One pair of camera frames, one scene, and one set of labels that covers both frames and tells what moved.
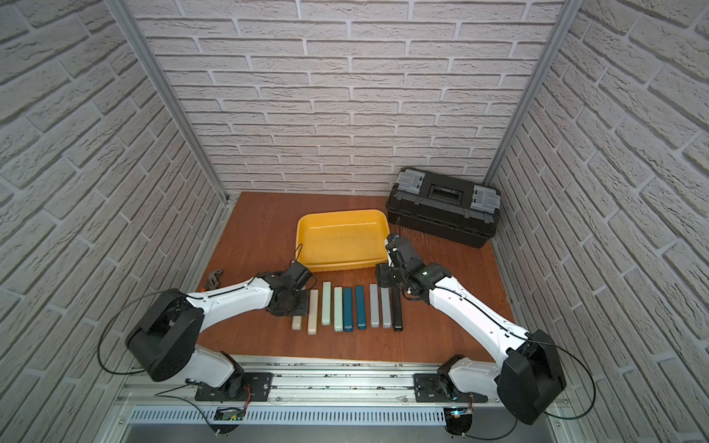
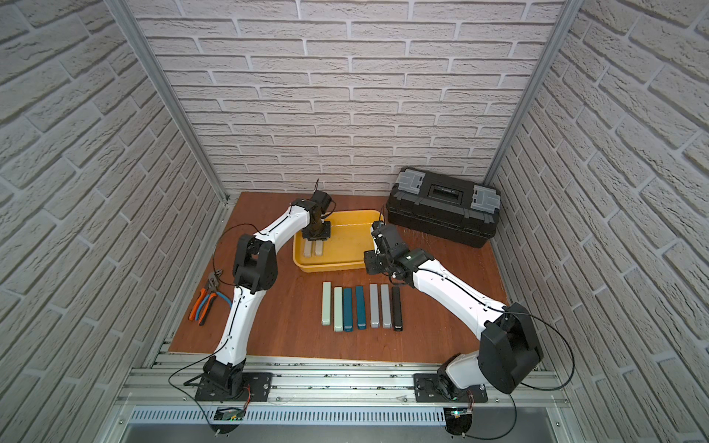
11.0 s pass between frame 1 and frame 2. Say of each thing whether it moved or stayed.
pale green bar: stayed
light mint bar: stayed
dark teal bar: stayed
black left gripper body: moved
